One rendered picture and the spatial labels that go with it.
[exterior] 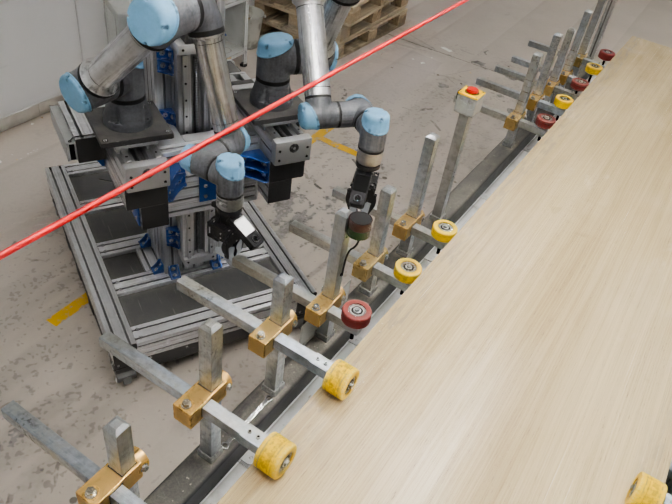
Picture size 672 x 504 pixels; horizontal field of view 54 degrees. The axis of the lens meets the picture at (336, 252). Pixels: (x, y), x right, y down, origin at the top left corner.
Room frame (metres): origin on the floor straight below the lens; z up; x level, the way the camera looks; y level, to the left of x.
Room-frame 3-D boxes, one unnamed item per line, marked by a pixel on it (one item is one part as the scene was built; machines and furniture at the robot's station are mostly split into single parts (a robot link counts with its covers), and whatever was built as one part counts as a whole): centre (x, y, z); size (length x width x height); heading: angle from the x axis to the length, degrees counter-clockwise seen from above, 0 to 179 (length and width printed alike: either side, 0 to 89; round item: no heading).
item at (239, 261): (1.34, 0.09, 0.84); 0.43 x 0.03 x 0.04; 63
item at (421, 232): (1.77, -0.15, 0.84); 0.43 x 0.03 x 0.04; 63
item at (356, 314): (1.25, -0.08, 0.85); 0.08 x 0.08 x 0.11
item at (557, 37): (2.89, -0.80, 0.92); 0.03 x 0.03 x 0.48; 63
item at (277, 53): (2.07, 0.30, 1.21); 0.13 x 0.12 x 0.14; 115
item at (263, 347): (1.09, 0.12, 0.95); 0.13 x 0.06 x 0.05; 153
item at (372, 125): (1.61, -0.05, 1.24); 0.09 x 0.08 x 0.11; 25
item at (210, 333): (0.89, 0.22, 0.92); 0.03 x 0.03 x 0.48; 63
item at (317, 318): (1.31, 0.00, 0.85); 0.13 x 0.06 x 0.05; 153
